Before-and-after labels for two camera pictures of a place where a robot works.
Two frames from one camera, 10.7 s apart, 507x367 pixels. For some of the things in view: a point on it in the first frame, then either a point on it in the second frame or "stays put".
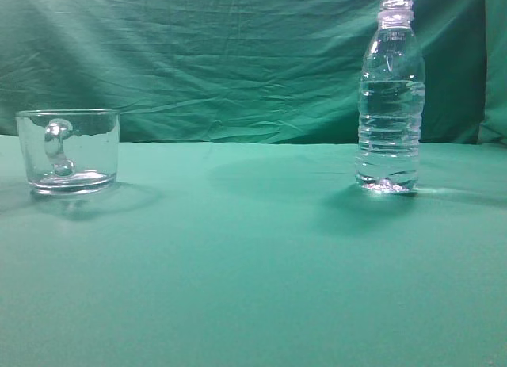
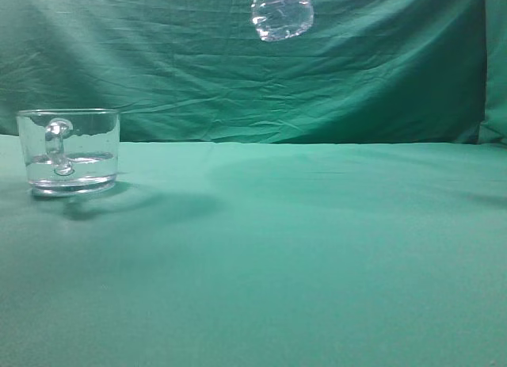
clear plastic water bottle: [392, 93] → [281, 12]
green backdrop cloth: [249, 65] stays put
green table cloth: [257, 254] stays put
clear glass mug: [70, 151] stays put
